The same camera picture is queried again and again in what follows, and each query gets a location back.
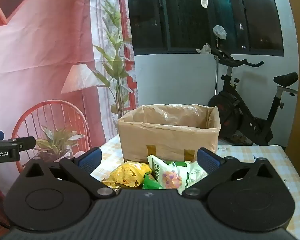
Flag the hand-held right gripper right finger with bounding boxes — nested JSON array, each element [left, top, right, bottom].
[[181, 147, 278, 201]]

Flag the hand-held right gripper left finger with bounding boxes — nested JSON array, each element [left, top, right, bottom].
[[22, 147, 116, 201]]

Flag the yellow snack bag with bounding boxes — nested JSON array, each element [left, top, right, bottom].
[[101, 162, 153, 189]]

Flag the white and green snack bag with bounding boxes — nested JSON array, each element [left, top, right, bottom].
[[147, 154, 208, 189]]

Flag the plastic-lined cardboard box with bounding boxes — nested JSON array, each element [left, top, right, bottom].
[[117, 104, 222, 163]]

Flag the green snack packet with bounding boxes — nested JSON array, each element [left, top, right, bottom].
[[142, 172, 163, 190]]

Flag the checkered tablecloth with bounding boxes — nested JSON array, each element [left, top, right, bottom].
[[90, 134, 300, 230]]

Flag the black exercise bike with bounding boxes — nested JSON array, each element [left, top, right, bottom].
[[207, 47, 299, 145]]

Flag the crumpled white paper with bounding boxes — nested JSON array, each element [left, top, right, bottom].
[[196, 44, 213, 55]]

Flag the white plastic bag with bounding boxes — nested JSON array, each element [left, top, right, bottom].
[[213, 25, 227, 40]]

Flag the dark window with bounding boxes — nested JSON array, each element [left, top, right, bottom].
[[127, 0, 284, 57]]

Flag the printed wall cloth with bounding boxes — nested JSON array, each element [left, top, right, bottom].
[[0, 0, 138, 205]]

